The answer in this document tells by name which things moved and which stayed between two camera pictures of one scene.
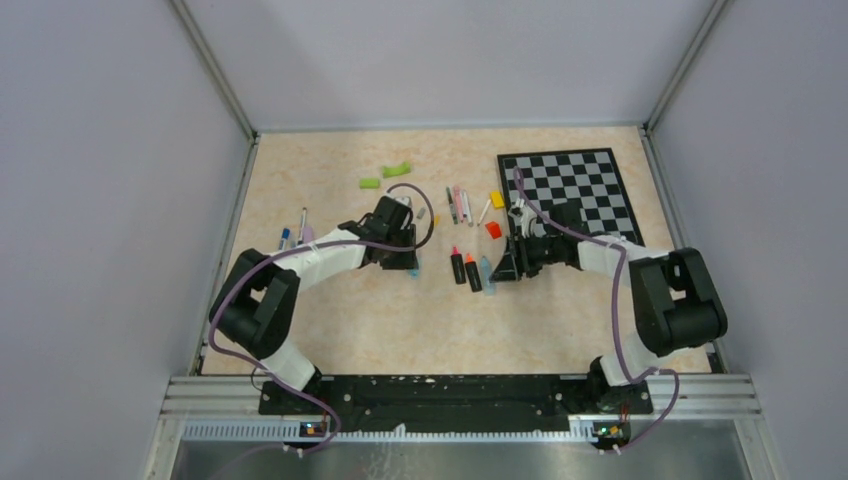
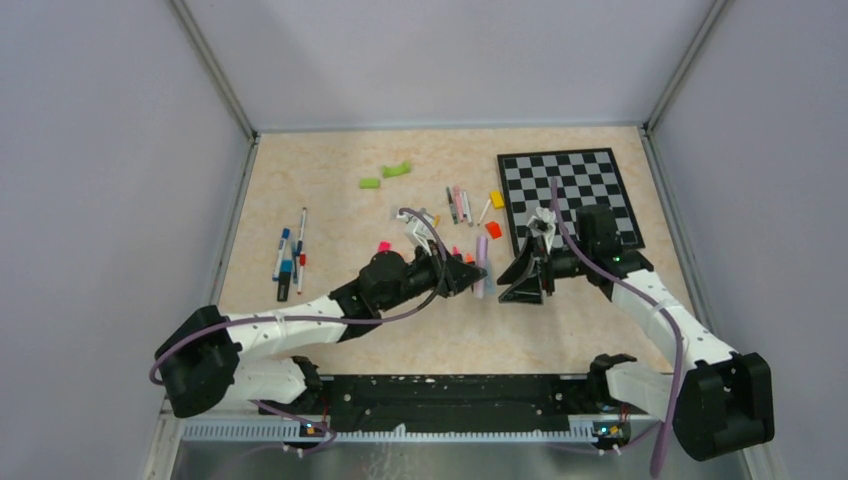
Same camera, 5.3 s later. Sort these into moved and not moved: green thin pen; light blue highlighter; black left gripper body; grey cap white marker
Moved: black left gripper body
Not moved: grey cap white marker; light blue highlighter; green thin pen
